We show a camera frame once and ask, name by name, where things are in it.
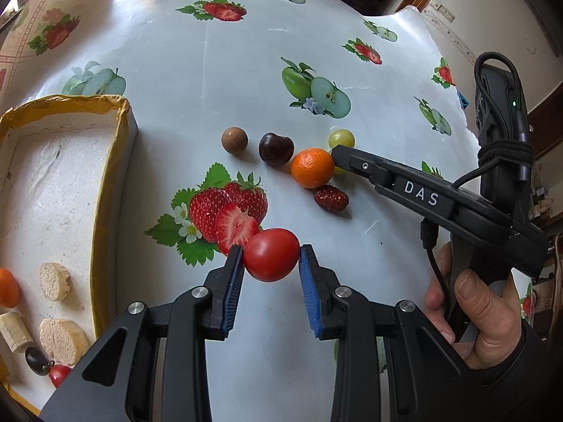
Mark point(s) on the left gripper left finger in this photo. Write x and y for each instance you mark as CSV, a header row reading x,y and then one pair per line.
x,y
114,380

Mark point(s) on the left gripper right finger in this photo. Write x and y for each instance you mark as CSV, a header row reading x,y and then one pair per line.
x,y
427,378

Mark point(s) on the brown longan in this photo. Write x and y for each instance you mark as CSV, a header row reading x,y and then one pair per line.
x,y
234,140

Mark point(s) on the person's right hand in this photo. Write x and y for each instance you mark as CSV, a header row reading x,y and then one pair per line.
x,y
496,316

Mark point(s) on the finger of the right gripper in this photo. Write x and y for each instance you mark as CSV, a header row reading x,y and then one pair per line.
x,y
367,165

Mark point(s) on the red cherry tomato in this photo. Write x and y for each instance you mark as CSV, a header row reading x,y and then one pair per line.
x,y
271,254
58,373

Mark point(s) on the orange tangerine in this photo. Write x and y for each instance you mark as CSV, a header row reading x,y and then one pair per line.
x,y
312,168
9,289

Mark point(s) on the hexagonal white freeze-dried block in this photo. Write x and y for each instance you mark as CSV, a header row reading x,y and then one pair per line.
x,y
15,332

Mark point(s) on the round freeze-dried piece small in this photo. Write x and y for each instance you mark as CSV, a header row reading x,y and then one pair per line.
x,y
54,281

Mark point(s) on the red jujube date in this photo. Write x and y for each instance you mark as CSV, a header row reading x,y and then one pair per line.
x,y
331,199

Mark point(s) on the white foam tray yellow rim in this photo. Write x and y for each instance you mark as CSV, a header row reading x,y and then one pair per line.
x,y
63,165

